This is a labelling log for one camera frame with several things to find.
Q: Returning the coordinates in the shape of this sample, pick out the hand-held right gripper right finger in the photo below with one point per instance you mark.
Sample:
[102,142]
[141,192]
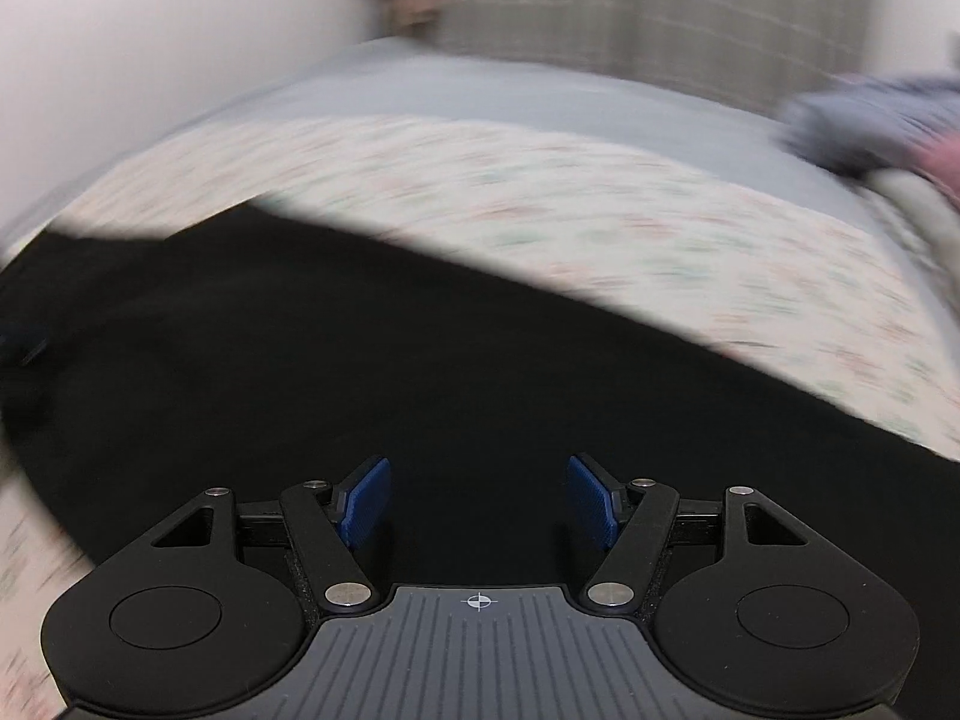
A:
[594,499]

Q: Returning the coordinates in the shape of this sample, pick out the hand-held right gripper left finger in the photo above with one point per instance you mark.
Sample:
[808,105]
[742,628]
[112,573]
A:
[366,499]

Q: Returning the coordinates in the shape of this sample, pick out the black pants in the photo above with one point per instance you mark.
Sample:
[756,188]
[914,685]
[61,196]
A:
[450,360]

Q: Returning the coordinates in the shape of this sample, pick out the floral printed bed cloth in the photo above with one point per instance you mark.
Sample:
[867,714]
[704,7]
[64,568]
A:
[637,202]

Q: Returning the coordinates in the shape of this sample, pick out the grey bed sheet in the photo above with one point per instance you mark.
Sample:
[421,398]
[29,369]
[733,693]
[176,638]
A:
[465,86]

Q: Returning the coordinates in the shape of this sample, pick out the grey folded quilt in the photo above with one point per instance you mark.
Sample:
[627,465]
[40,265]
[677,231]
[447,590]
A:
[922,217]

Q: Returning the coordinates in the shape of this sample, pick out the blue-grey blanket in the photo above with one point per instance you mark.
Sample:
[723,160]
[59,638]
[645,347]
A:
[862,120]

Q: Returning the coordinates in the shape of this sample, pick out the pink pillow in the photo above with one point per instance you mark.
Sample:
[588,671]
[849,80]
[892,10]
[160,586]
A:
[943,169]

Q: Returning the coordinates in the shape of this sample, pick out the pink hanging garment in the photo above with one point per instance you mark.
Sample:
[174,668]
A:
[414,0]

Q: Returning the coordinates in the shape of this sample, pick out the grey star-patterned curtain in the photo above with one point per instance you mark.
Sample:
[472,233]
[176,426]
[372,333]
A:
[645,0]

